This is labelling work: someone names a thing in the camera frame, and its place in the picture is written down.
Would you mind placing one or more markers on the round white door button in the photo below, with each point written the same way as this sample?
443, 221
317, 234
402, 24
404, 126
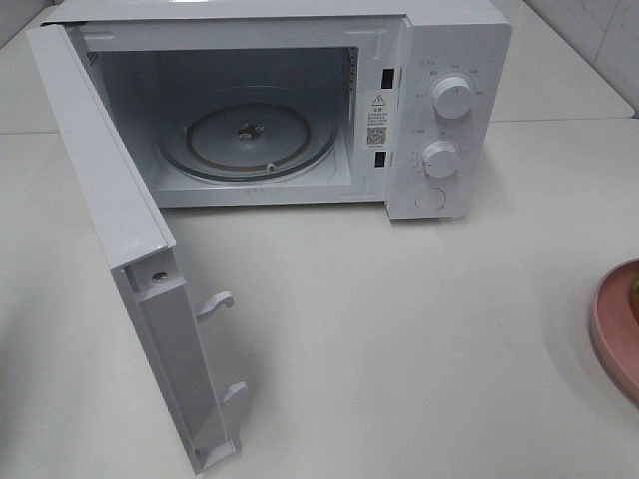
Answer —
430, 200

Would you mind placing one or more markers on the white microwave knob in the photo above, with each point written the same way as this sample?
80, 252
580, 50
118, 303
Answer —
452, 96
441, 159

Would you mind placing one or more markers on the white microwave door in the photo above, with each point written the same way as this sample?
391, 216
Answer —
138, 245

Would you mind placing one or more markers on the pink round plate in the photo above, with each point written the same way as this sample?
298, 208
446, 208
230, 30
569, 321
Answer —
614, 329

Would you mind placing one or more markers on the burger with sesame-free bun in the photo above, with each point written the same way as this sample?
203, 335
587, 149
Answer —
634, 297

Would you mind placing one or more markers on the glass microwave turntable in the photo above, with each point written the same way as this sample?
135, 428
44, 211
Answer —
248, 134

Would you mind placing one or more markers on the white microwave oven body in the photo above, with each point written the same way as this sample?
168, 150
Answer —
376, 62

